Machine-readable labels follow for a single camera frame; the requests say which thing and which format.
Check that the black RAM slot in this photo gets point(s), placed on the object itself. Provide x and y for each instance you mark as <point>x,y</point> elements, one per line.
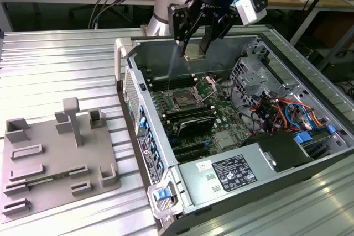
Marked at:
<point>188,110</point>
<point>190,115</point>
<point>171,84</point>
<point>168,78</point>

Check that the green motherboard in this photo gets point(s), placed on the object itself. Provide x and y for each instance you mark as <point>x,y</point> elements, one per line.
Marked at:
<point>229,111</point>

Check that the silver metal drive cage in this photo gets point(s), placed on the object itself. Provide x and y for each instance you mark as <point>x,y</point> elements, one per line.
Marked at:
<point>249,73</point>

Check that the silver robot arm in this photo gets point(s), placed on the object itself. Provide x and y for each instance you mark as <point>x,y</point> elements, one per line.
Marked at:
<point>163,4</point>

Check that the silver chipset heatsink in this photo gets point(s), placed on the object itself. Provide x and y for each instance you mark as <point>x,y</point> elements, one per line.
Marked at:
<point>224,139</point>

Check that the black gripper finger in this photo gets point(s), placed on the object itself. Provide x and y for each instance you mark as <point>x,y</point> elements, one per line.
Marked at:
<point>226,23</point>
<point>179,23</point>

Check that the open PC case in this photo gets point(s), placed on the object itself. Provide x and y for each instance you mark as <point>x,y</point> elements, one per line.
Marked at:
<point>155,59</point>

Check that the grey power supply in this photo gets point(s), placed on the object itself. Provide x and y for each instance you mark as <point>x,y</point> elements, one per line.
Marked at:
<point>199,186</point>

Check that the blue case latch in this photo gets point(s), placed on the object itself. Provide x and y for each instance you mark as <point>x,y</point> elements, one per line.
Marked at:
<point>162,194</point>

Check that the silver CPU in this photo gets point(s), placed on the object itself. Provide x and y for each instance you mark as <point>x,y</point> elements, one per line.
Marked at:
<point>195,52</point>

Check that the CPU socket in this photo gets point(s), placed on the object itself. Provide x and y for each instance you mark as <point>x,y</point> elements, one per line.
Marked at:
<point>184,99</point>

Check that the black plastic shroud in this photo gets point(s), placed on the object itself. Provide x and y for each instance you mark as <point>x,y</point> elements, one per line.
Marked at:
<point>285,150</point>

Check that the grey parts rack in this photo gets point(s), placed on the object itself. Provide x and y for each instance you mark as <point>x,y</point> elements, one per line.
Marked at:
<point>58,158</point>

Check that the black expansion slot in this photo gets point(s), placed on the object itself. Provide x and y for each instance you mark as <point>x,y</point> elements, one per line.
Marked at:
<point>190,151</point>

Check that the black graphics card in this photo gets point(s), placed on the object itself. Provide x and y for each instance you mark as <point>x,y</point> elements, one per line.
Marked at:
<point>196,125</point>

